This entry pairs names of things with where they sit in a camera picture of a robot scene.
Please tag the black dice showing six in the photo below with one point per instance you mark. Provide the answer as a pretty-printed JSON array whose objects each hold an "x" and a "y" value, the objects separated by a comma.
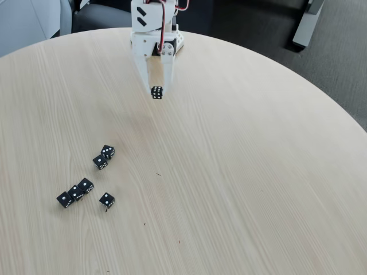
[{"x": 157, "y": 92}]

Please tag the black dice showing three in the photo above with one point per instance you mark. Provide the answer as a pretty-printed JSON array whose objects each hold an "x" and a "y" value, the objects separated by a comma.
[{"x": 107, "y": 151}]

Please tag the black dice showing one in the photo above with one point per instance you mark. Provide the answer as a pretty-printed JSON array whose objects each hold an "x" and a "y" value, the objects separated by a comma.
[
  {"x": 85, "y": 185},
  {"x": 65, "y": 199}
]

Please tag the dark grey office chair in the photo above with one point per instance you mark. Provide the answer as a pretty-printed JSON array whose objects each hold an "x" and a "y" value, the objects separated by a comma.
[{"x": 100, "y": 17}]

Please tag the white cabinet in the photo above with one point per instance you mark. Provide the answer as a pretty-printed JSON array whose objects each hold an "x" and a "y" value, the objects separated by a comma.
[{"x": 23, "y": 23}]

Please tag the grey desk leg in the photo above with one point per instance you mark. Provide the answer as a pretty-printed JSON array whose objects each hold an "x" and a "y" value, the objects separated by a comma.
[{"x": 305, "y": 25}]

